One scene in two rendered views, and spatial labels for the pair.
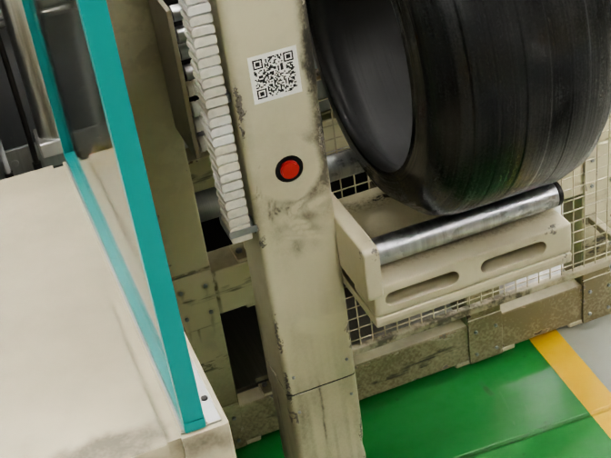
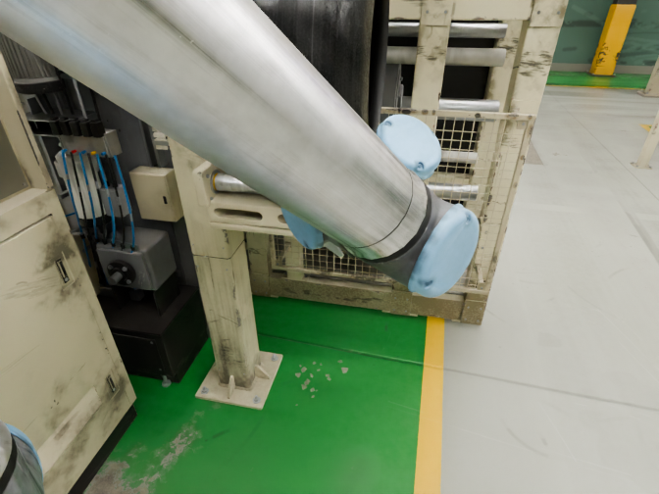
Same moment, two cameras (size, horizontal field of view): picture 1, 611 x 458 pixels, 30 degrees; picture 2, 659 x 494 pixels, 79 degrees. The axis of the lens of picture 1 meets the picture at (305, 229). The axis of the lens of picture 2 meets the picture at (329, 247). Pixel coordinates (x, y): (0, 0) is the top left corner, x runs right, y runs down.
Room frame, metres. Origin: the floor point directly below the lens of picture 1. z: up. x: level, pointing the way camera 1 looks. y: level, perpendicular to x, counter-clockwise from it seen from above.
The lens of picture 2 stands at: (0.77, -0.80, 1.30)
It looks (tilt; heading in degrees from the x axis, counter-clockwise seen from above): 32 degrees down; 28
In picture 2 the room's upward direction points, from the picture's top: straight up
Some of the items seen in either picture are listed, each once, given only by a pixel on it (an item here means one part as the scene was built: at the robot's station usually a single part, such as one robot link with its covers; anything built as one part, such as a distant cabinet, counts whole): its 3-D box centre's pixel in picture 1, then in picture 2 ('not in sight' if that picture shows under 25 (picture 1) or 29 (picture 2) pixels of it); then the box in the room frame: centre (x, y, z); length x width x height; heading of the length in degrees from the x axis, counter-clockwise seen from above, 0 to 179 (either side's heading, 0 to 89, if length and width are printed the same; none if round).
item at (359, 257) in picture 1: (327, 215); (233, 163); (1.61, -0.04, 0.90); 0.40 x 0.03 x 0.10; 16
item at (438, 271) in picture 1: (462, 256); (278, 210); (1.52, -0.25, 0.84); 0.36 x 0.09 x 0.06; 106
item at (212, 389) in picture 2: not in sight; (240, 372); (1.57, 0.03, 0.02); 0.27 x 0.27 x 0.04; 16
